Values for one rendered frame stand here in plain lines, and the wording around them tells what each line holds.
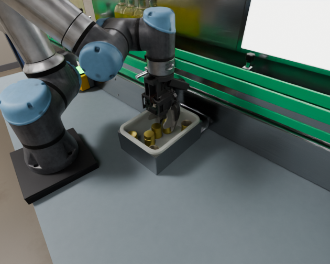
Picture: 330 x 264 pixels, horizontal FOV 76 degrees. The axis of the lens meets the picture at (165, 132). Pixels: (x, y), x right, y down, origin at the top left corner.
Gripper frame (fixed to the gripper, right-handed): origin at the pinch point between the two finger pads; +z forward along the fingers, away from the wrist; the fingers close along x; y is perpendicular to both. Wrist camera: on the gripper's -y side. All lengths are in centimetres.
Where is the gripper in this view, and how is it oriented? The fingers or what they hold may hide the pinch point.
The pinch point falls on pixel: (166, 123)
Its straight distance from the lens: 73.6
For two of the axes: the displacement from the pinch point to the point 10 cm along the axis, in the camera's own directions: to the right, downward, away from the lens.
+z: 0.2, 7.5, 6.6
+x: 7.4, 4.4, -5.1
